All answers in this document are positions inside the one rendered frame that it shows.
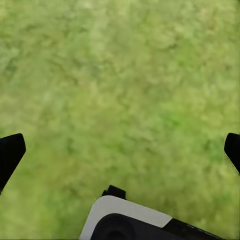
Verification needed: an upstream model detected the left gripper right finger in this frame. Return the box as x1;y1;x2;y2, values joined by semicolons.
224;133;240;173

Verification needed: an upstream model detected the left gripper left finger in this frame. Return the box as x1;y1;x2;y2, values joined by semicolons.
0;133;26;193

